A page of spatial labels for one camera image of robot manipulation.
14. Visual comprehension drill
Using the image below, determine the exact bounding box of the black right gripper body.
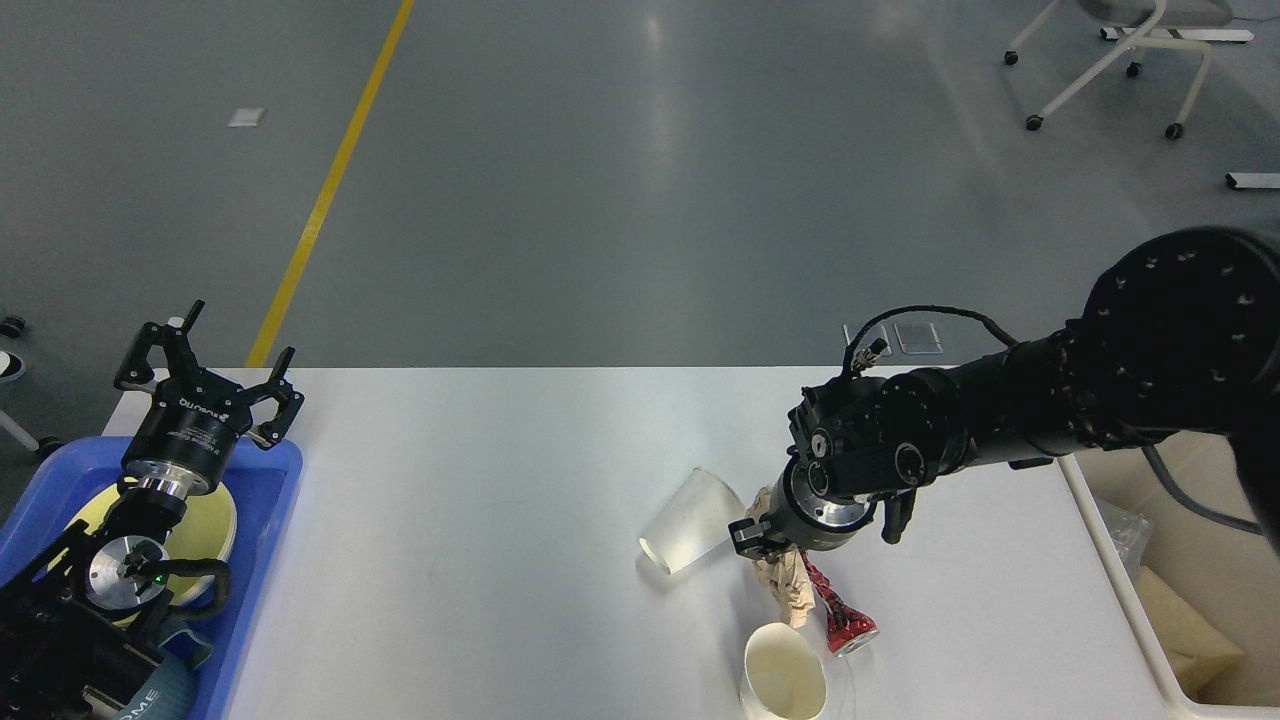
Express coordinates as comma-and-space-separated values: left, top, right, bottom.
765, 457, 877, 552

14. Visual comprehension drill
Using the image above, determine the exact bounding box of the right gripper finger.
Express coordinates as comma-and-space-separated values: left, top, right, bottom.
727, 515, 791, 561

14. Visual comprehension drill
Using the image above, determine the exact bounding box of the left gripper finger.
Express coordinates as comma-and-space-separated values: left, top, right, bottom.
113, 301, 206, 401
236, 348, 305, 450

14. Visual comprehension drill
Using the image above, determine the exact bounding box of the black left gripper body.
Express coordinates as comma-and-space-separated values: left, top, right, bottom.
120, 380, 270, 498

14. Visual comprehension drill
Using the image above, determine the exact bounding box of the brown paper wrapper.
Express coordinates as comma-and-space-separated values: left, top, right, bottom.
751, 547, 817, 629

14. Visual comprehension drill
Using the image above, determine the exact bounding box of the white paper cup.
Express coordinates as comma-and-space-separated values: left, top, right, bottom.
637, 468, 746, 577
739, 623, 828, 719

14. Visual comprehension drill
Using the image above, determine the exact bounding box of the yellow plastic plate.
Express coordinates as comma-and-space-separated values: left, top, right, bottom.
70, 487, 238, 626

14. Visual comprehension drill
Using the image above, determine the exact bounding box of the blue-grey HOME mug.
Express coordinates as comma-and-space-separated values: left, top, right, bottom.
108, 619, 215, 719

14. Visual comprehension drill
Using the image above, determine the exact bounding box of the aluminium foil tray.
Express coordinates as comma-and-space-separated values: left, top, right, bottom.
1094, 498, 1155, 583

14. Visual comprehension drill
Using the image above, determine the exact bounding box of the brown paper bag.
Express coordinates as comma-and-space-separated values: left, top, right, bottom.
1135, 566, 1245, 700

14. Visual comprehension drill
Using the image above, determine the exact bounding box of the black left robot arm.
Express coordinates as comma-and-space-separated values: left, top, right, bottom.
1, 301, 305, 719

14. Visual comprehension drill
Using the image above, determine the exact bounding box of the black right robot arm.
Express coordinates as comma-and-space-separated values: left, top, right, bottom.
728, 225, 1279, 561

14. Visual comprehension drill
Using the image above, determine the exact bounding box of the blue plastic tray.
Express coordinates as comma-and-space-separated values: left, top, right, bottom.
1, 436, 303, 719

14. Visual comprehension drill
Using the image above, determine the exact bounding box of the red snack wrapper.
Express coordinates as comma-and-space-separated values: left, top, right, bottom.
800, 551, 881, 659

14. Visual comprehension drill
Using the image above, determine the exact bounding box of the floor outlet cover left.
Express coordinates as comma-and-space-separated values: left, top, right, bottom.
842, 323, 893, 357

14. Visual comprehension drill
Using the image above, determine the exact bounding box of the floor outlet cover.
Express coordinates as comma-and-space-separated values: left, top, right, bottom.
842, 323, 893, 357
893, 322, 945, 356

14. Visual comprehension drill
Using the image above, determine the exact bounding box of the floor outlet cover right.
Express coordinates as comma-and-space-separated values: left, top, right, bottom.
893, 322, 945, 356

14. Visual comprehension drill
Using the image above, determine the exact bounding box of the white floor marker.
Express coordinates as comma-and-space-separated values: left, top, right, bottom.
227, 108, 268, 129

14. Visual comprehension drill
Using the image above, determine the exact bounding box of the beige plastic bin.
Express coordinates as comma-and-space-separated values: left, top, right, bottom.
1059, 451, 1279, 719

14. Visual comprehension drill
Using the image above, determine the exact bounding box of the white table leg bar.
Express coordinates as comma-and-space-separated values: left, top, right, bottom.
1224, 170, 1280, 191

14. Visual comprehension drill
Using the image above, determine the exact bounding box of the white far base bar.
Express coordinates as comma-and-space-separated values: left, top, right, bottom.
1100, 26, 1254, 44

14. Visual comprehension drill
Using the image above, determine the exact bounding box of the white rolling chair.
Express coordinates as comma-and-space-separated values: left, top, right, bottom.
1023, 1, 1234, 141

